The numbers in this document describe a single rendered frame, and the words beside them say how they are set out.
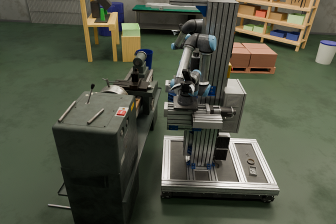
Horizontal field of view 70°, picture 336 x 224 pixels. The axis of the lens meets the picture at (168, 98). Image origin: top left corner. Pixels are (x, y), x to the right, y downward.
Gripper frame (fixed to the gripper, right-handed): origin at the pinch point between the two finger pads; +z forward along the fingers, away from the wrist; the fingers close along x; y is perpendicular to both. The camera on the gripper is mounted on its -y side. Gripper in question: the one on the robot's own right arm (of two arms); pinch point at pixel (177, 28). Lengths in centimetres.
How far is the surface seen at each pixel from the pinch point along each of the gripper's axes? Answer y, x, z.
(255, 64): 171, 255, 157
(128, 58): 146, -21, 311
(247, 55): 145, 234, 164
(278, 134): 178, 136, -57
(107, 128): 18, -110, -135
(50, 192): 134, -190, -63
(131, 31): 81, -2, 311
